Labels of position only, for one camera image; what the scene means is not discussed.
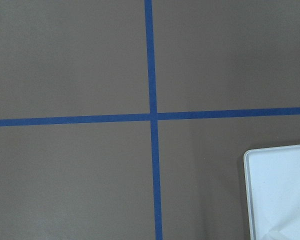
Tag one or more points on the white rectangular tray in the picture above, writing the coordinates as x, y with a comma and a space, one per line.
272, 181

